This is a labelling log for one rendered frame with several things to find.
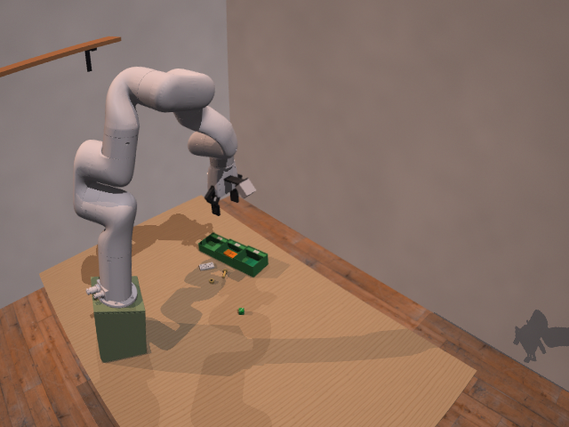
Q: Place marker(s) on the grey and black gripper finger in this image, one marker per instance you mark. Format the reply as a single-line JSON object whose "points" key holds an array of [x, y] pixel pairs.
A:
{"points": [[234, 194], [209, 197]]}

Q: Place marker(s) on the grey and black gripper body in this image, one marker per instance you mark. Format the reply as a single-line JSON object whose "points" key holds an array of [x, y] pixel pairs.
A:
{"points": [[216, 178]]}

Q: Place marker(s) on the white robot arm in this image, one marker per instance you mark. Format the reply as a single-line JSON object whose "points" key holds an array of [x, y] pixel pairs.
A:
{"points": [[112, 161]]}

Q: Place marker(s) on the green bins with labels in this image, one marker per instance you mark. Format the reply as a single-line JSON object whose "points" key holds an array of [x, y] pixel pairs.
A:
{"points": [[214, 247]]}

